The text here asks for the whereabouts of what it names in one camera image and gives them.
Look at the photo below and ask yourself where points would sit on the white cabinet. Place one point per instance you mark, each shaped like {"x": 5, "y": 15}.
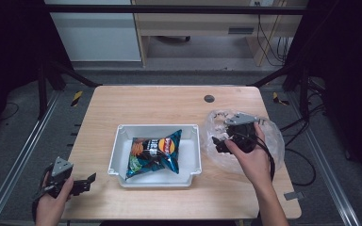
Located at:
{"x": 97, "y": 34}

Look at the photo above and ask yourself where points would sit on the blue and black chips bag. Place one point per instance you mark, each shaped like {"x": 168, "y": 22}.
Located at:
{"x": 154, "y": 153}

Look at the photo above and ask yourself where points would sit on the clear plastic bag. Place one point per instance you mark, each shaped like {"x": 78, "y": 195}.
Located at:
{"x": 275, "y": 141}

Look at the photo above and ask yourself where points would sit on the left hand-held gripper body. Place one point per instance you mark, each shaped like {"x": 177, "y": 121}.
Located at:
{"x": 61, "y": 171}

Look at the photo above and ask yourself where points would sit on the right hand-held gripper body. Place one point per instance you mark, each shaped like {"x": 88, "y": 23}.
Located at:
{"x": 242, "y": 132}

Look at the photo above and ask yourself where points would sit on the person's right hand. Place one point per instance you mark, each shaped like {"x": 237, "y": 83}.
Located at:
{"x": 256, "y": 163}

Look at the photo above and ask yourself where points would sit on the small grey metal plate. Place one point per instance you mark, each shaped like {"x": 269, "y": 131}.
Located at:
{"x": 293, "y": 196}

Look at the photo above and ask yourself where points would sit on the person's left hand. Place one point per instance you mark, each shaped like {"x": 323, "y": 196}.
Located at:
{"x": 52, "y": 207}

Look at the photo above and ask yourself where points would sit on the aluminium floor rail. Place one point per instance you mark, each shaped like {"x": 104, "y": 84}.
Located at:
{"x": 326, "y": 163}
{"x": 19, "y": 157}

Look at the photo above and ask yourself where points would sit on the white plastic bin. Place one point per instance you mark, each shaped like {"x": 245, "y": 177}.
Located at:
{"x": 189, "y": 157}

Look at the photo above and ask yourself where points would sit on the black metal frame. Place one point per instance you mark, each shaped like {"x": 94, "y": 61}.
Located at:
{"x": 59, "y": 75}

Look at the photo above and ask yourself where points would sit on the yellow and black tape strip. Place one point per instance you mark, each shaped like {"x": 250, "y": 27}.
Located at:
{"x": 77, "y": 98}
{"x": 278, "y": 99}

